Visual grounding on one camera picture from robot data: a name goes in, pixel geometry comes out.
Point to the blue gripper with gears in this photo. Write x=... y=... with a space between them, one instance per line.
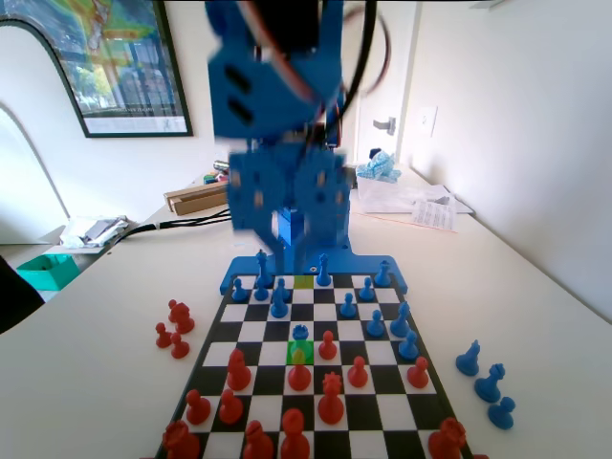
x=273 y=188

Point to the red chess pawn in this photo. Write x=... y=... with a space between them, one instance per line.
x=197 y=410
x=357 y=374
x=327 y=348
x=299 y=378
x=230 y=408
x=180 y=350
x=164 y=337

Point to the blue SO-100 robot arm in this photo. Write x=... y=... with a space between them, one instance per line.
x=268 y=95

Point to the blue chess pawn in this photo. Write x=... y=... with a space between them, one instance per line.
x=408 y=348
x=260 y=291
x=365 y=290
x=348 y=308
x=238 y=291
x=375 y=327
x=501 y=415

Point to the red chess knight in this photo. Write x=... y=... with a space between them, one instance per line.
x=181 y=319

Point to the red chess queen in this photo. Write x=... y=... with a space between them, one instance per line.
x=331 y=404

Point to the red chess rook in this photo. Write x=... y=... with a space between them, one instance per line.
x=447 y=440
x=181 y=442

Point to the captured blue chess pieces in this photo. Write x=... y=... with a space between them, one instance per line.
x=490 y=385

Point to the long cardboard box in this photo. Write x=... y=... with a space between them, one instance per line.
x=196 y=201

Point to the colourful small blocks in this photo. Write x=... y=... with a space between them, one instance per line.
x=210 y=180

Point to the metal flashlight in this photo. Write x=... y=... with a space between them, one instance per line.
x=220 y=165

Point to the clear plastic bag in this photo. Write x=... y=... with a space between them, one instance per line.
x=392 y=196

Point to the blue and white cloth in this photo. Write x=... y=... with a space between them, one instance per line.
x=380 y=167

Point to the printed paper sheet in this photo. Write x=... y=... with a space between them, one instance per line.
x=435 y=215

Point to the black and white chessboard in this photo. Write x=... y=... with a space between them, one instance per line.
x=382 y=411

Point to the pile of papers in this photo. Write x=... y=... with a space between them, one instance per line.
x=93 y=232

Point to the white door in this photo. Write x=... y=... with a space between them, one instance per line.
x=397 y=72

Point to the green plastic bin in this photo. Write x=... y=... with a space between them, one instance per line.
x=48 y=277

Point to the black framed poster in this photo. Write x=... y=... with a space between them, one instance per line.
x=129 y=62

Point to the black chair back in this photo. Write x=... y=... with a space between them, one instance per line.
x=14 y=301

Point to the white arched panel black edge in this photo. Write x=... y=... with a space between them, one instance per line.
x=19 y=57

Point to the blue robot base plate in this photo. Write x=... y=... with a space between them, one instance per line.
x=363 y=264

